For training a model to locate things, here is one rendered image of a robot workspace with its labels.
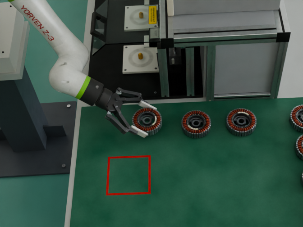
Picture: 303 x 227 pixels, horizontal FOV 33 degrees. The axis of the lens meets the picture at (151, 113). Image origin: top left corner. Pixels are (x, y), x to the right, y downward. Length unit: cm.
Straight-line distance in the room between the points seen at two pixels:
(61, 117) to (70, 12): 88
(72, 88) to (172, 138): 42
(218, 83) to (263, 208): 50
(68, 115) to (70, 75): 117
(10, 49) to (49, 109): 88
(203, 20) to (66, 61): 51
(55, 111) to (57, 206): 60
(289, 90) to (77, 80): 84
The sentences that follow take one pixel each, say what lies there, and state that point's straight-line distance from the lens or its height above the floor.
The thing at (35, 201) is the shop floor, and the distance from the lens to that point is 280.
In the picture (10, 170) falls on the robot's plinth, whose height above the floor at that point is 2.
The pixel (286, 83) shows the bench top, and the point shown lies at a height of 75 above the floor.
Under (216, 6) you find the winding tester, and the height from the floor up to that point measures 115.
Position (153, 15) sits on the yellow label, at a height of 107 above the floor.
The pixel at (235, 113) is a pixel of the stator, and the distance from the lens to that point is 200.
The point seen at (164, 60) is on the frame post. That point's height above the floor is 99.
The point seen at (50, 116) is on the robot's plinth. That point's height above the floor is 2.
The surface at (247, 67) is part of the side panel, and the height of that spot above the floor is 93.
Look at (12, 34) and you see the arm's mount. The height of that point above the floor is 85.
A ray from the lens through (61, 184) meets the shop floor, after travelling 281.
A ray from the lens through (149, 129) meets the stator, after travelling 192.
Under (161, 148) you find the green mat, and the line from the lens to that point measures 195.
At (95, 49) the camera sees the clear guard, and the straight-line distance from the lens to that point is 192.
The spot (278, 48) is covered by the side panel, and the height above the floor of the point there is 104.
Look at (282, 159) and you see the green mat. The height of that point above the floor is 75.
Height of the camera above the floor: 240
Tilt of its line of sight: 54 degrees down
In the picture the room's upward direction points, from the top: 7 degrees counter-clockwise
